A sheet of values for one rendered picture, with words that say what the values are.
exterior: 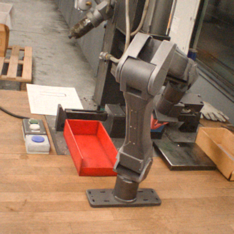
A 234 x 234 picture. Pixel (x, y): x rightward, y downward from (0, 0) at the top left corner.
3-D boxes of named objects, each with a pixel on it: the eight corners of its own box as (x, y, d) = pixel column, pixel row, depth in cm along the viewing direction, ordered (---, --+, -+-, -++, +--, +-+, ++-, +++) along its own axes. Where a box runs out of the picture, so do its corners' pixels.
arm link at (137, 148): (130, 154, 111) (135, 52, 90) (152, 164, 109) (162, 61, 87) (119, 169, 107) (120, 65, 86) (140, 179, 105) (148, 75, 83)
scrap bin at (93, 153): (78, 176, 115) (82, 158, 112) (62, 135, 136) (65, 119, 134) (118, 176, 119) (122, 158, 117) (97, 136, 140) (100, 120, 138)
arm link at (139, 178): (124, 144, 108) (114, 151, 104) (154, 156, 105) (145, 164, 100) (120, 164, 111) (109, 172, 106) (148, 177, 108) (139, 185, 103)
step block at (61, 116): (55, 131, 138) (59, 107, 134) (54, 127, 140) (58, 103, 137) (74, 131, 140) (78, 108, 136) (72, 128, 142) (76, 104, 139)
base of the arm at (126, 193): (89, 167, 105) (96, 182, 99) (159, 167, 112) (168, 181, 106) (84, 192, 108) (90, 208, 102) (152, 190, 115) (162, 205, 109)
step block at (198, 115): (181, 132, 157) (187, 111, 154) (178, 128, 160) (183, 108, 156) (195, 132, 159) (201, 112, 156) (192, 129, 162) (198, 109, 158)
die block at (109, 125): (109, 137, 141) (113, 118, 138) (101, 124, 149) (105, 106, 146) (161, 139, 148) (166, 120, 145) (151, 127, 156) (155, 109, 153)
